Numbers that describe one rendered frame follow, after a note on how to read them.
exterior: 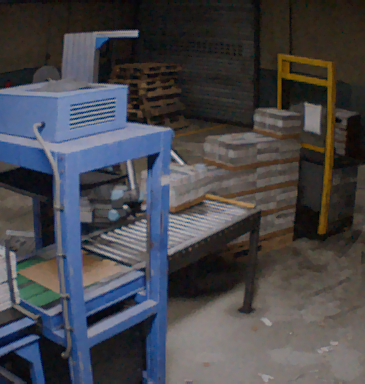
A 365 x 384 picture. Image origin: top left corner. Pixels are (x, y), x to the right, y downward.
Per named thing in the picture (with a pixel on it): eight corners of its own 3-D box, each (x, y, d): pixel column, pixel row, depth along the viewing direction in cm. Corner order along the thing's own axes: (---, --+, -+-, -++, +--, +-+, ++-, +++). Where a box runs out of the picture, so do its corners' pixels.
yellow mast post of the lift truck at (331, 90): (315, 232, 573) (324, 61, 525) (320, 230, 579) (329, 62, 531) (321, 234, 567) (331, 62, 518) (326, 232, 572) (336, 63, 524)
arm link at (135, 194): (126, 130, 396) (138, 202, 394) (112, 131, 390) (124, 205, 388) (134, 126, 386) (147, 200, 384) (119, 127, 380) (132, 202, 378)
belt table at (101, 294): (60, 256, 338) (59, 240, 335) (145, 288, 302) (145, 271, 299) (-23, 287, 283) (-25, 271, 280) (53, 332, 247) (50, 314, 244)
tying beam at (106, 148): (40, 128, 324) (41, 112, 322) (171, 149, 273) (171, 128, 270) (-46, 149, 271) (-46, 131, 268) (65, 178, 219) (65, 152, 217)
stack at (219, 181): (147, 264, 512) (148, 170, 489) (245, 239, 581) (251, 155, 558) (174, 280, 482) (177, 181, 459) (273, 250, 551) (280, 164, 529)
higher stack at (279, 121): (245, 239, 580) (252, 108, 545) (266, 233, 598) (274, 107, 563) (272, 250, 551) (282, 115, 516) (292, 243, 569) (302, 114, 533)
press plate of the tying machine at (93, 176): (53, 163, 313) (53, 157, 312) (128, 180, 283) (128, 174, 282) (-19, 183, 270) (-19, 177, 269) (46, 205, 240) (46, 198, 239)
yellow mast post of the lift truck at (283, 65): (270, 215, 623) (277, 54, 575) (276, 214, 629) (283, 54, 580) (276, 217, 617) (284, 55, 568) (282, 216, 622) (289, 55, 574)
